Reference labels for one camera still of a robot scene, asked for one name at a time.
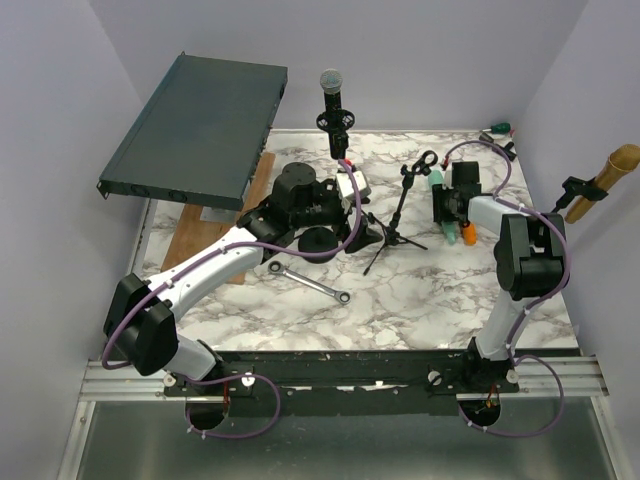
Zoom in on aluminium frame rail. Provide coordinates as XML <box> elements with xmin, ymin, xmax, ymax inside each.
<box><xmin>58</xmin><ymin>349</ymin><xmax>609</xmax><ymax>479</ymax></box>

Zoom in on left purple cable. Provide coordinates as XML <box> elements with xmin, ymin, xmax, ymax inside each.
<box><xmin>101</xmin><ymin>159</ymin><xmax>364</xmax><ymax>441</ymax></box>

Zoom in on black tripod clip stand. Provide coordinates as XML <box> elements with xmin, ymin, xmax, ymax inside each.
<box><xmin>363</xmin><ymin>150</ymin><xmax>439</xmax><ymax>276</ymax></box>

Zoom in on mint green toy microphone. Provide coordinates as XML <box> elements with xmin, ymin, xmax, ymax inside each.
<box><xmin>427</xmin><ymin>171</ymin><xmax>456</xmax><ymax>245</ymax></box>

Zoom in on wooden board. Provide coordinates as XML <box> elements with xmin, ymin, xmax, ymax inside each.
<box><xmin>160</xmin><ymin>152</ymin><xmax>276</xmax><ymax>272</ymax></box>

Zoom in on silver ratchet wrench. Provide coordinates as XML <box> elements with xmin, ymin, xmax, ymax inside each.
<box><xmin>268</xmin><ymin>261</ymin><xmax>351</xmax><ymax>305</ymax></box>

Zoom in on black tripod shock-mount stand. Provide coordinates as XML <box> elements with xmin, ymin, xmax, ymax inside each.
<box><xmin>316</xmin><ymin>109</ymin><xmax>355</xmax><ymax>160</ymax></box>

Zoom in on gold microphone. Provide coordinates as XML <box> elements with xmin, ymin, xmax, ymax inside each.
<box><xmin>565</xmin><ymin>144</ymin><xmax>639</xmax><ymax>224</ymax></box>

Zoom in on black round-base shock-mount stand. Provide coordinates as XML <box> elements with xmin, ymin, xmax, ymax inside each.
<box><xmin>297</xmin><ymin>226</ymin><xmax>339</xmax><ymax>264</ymax></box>

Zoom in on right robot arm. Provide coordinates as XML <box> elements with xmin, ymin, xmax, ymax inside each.
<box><xmin>428</xmin><ymin>162</ymin><xmax>567</xmax><ymax>389</ymax></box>

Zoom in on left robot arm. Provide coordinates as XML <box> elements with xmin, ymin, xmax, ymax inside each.
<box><xmin>102</xmin><ymin>160</ymin><xmax>381</xmax><ymax>381</ymax></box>

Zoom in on orange toy microphone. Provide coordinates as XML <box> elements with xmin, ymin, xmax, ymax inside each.
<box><xmin>461</xmin><ymin>222</ymin><xmax>477</xmax><ymax>246</ymax></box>

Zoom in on black round-base clip stand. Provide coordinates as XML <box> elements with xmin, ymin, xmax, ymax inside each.
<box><xmin>552</xmin><ymin>176</ymin><xmax>608</xmax><ymax>220</ymax></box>

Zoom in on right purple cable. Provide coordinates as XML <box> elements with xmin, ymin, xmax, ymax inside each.
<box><xmin>444</xmin><ymin>140</ymin><xmax>571</xmax><ymax>439</ymax></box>

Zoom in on green-handled screwdriver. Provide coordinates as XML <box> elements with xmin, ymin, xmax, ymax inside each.
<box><xmin>481</xmin><ymin>122</ymin><xmax>514</xmax><ymax>136</ymax></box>

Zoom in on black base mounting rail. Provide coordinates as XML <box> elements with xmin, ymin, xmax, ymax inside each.
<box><xmin>164</xmin><ymin>349</ymin><xmax>519</xmax><ymax>417</ymax></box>

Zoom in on purple cable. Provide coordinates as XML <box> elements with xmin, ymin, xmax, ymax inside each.
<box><xmin>101</xmin><ymin>159</ymin><xmax>364</xmax><ymax>441</ymax></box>
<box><xmin>444</xmin><ymin>140</ymin><xmax>571</xmax><ymax>439</ymax></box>

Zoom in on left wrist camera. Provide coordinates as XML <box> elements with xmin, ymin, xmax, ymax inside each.
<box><xmin>335</xmin><ymin>160</ymin><xmax>371</xmax><ymax>211</ymax></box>

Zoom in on black microphone silver grille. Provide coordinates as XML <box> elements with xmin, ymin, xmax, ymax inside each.
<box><xmin>319</xmin><ymin>68</ymin><xmax>350</xmax><ymax>161</ymax></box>

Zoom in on dark rack-mount equipment case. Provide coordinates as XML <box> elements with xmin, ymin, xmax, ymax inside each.
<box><xmin>97</xmin><ymin>54</ymin><xmax>288</xmax><ymax>211</ymax></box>

